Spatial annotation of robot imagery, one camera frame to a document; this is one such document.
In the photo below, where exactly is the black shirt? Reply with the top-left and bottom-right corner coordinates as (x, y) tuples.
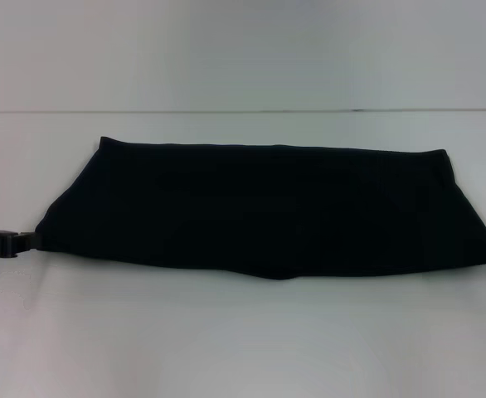
(34, 135), (486, 283)

